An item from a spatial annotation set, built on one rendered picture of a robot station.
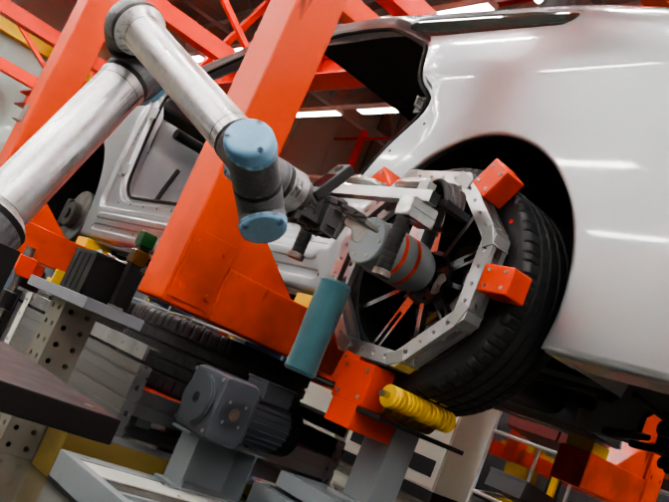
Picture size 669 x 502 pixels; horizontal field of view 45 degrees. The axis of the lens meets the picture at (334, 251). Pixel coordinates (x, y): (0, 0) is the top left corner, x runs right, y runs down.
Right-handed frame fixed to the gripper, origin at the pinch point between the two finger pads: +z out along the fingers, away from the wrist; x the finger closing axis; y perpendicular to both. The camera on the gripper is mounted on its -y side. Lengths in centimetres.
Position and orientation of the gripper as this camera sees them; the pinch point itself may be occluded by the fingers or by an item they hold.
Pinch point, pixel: (364, 225)
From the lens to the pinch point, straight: 182.6
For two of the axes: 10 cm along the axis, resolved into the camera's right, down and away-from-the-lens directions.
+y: -3.8, 9.1, -1.7
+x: 6.2, 1.1, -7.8
